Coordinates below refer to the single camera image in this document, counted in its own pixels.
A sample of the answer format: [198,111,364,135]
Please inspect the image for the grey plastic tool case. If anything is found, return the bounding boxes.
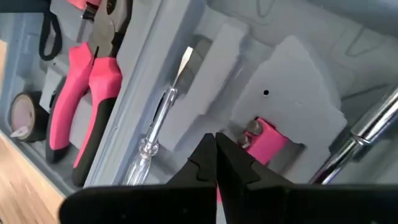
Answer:
[0,0,398,200]

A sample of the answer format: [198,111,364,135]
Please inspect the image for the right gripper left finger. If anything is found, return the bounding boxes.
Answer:
[58,133,217,224]

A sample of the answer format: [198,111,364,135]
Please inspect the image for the pink-handled hammer silver head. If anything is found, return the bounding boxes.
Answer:
[309,86,398,185]

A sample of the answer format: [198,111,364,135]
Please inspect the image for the black tape roll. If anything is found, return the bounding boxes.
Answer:
[8,91,50,143]

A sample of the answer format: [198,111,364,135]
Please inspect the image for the pink screwdriver bit holder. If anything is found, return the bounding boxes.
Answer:
[238,117,290,166]

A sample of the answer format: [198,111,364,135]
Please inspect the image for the pink-handled pliers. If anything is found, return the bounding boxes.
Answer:
[45,0,134,187]

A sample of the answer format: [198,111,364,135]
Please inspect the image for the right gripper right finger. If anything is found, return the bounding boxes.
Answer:
[215,132,398,224]

